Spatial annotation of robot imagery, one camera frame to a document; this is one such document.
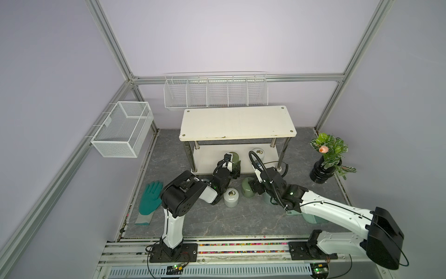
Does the large green tea canister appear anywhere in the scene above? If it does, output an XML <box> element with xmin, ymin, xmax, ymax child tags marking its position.
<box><xmin>242</xmin><ymin>177</ymin><xmax>256</xmax><ymax>198</ymax></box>

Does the small green tea canister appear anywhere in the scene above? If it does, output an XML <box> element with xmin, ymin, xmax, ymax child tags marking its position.
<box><xmin>230</xmin><ymin>152</ymin><xmax>240</xmax><ymax>164</ymax></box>

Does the large white tea canister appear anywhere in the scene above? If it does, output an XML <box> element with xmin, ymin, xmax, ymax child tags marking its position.
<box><xmin>224</xmin><ymin>188</ymin><xmax>239</xmax><ymax>208</ymax></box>

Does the small white tea canister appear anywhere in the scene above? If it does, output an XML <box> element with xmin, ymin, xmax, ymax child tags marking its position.
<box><xmin>252</xmin><ymin>148</ymin><xmax>265</xmax><ymax>160</ymax></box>

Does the large light blue tea canister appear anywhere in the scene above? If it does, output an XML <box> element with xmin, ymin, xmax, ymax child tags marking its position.
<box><xmin>262</xmin><ymin>193</ymin><xmax>277</xmax><ymax>205</ymax></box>

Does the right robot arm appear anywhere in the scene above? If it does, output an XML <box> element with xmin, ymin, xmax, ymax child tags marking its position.
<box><xmin>248</xmin><ymin>151</ymin><xmax>405</xmax><ymax>270</ymax></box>

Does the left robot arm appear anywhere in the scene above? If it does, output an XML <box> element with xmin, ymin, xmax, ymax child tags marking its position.
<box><xmin>160</xmin><ymin>160</ymin><xmax>241</xmax><ymax>250</ymax></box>

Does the white two-tier shelf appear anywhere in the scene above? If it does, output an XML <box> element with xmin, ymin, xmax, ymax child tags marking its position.
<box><xmin>179</xmin><ymin>106</ymin><xmax>297</xmax><ymax>174</ymax></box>

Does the potted plant with pink flower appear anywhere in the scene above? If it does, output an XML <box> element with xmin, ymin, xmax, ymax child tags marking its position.
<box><xmin>310</xmin><ymin>133</ymin><xmax>357</xmax><ymax>184</ymax></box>

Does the green rubber glove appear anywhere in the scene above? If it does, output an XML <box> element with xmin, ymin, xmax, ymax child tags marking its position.
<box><xmin>135</xmin><ymin>181</ymin><xmax>163</xmax><ymax>226</ymax></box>

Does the white mesh basket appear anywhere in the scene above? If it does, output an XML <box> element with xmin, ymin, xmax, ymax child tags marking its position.
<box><xmin>91</xmin><ymin>101</ymin><xmax>153</xmax><ymax>158</ymax></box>

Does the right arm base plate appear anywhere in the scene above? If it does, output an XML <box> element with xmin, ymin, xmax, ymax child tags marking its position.
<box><xmin>288</xmin><ymin>241</ymin><xmax>338</xmax><ymax>261</ymax></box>

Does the white slotted cable duct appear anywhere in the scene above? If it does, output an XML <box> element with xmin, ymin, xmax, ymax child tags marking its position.
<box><xmin>108</xmin><ymin>263</ymin><xmax>312</xmax><ymax>279</ymax></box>

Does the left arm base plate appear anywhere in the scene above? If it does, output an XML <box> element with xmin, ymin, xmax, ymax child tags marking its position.
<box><xmin>149</xmin><ymin>242</ymin><xmax>198</xmax><ymax>263</ymax></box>

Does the white wire divided basket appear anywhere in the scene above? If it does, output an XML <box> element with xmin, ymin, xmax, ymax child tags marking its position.
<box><xmin>163</xmin><ymin>73</ymin><xmax>269</xmax><ymax>110</ymax></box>

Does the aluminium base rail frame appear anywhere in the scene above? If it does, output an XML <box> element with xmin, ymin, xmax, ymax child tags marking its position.
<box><xmin>93</xmin><ymin>236</ymin><xmax>397</xmax><ymax>279</ymax></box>

